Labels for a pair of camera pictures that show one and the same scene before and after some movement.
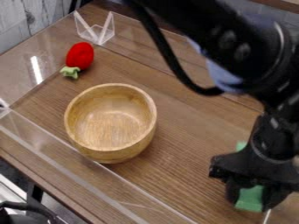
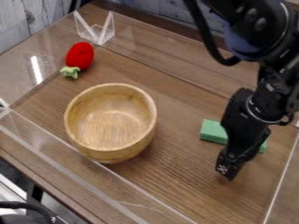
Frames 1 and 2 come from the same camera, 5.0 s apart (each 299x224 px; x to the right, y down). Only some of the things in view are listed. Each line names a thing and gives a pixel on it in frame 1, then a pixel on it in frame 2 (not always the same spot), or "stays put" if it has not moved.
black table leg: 38,192 stays put
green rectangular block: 250,196 → 213,131
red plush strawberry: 80,59 stays put
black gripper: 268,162 → 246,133
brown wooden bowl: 110,120 stays put
